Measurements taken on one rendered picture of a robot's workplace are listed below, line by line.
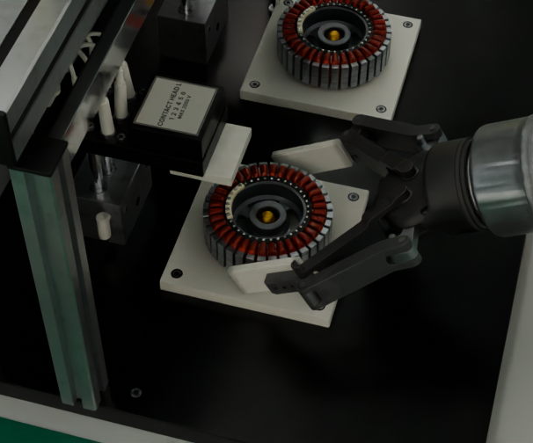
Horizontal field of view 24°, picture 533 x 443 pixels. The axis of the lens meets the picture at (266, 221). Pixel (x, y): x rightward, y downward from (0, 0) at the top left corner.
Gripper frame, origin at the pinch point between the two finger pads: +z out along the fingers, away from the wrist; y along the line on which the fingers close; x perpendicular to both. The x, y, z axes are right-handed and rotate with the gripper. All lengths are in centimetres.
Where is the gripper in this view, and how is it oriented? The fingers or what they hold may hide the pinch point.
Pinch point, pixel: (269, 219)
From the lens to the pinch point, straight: 111.0
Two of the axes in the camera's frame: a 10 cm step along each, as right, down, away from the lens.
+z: -8.3, 1.4, 5.3
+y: 2.7, -7.4, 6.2
